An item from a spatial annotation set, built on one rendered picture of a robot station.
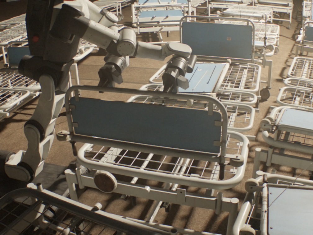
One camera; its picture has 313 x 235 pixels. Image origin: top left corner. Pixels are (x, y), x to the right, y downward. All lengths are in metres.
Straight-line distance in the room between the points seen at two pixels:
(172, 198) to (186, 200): 0.07
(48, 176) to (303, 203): 1.61
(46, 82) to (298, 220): 1.32
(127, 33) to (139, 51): 0.09
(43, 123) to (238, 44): 2.06
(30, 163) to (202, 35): 2.03
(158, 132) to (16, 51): 2.54
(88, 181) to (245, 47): 2.10
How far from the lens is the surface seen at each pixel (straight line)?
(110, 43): 1.45
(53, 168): 2.40
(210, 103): 1.33
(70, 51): 1.65
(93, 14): 1.83
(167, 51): 1.49
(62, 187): 2.16
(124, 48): 1.44
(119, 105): 1.47
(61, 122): 3.43
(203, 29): 3.33
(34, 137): 1.95
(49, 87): 1.75
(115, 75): 1.47
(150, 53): 1.49
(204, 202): 1.58
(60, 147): 2.98
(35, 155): 2.08
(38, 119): 1.93
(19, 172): 2.19
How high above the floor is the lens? 1.44
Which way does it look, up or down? 25 degrees down
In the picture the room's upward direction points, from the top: 2 degrees counter-clockwise
